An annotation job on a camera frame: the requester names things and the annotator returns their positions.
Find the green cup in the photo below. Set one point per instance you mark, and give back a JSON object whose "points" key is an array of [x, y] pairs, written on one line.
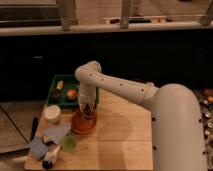
{"points": [[69, 143]]}

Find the dark fruit in tray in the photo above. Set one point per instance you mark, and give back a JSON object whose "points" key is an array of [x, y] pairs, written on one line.
{"points": [[55, 94]]}

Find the grey cloth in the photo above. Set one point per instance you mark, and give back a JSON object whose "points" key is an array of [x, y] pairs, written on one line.
{"points": [[57, 133]]}

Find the dark grapes bunch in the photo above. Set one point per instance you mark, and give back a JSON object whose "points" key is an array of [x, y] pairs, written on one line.
{"points": [[88, 116]]}

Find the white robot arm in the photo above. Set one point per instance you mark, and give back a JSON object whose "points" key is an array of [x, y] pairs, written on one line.
{"points": [[177, 131]]}

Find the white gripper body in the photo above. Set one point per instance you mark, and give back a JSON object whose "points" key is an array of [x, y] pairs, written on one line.
{"points": [[87, 95]]}

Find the yellow banana piece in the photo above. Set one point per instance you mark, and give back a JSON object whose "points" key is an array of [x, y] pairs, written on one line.
{"points": [[59, 85]]}

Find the white cup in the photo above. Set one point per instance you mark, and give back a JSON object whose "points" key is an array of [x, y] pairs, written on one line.
{"points": [[52, 113]]}

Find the green tray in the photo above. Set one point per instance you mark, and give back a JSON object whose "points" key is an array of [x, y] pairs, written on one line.
{"points": [[69, 82]]}

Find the orange peach fruit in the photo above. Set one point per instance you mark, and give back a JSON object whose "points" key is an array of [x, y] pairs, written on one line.
{"points": [[72, 94]]}

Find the red bowl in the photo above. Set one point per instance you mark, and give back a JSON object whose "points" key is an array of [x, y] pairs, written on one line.
{"points": [[82, 125]]}

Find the blue sponge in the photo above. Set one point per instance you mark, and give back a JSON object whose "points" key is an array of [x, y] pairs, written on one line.
{"points": [[38, 148]]}

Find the white brush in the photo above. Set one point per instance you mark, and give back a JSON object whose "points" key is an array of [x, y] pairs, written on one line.
{"points": [[50, 158]]}

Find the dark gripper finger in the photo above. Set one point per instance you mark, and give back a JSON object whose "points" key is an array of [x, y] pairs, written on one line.
{"points": [[88, 108]]}

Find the wooden railing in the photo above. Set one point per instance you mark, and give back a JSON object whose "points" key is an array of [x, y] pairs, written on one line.
{"points": [[40, 17]]}

